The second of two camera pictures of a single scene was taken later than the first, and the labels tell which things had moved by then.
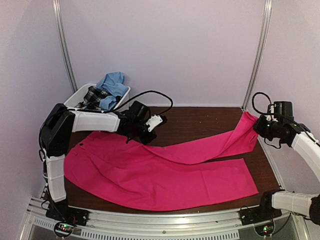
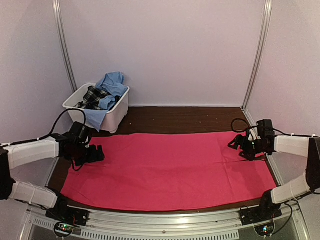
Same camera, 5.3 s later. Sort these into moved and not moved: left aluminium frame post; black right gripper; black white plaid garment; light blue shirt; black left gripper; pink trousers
Moved: pink trousers; black right gripper; black left gripper
Not moved: light blue shirt; black white plaid garment; left aluminium frame post
